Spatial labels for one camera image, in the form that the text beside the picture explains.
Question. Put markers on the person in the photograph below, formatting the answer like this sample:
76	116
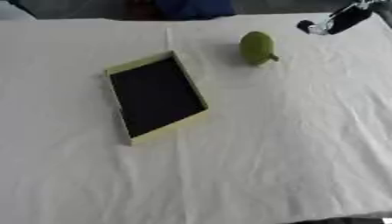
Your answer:
194	8

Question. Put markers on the green toy pear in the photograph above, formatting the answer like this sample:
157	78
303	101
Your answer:
255	48

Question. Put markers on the tan box with black inside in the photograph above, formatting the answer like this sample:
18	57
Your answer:
155	96

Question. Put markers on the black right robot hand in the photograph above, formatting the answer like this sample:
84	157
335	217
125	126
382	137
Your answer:
348	19

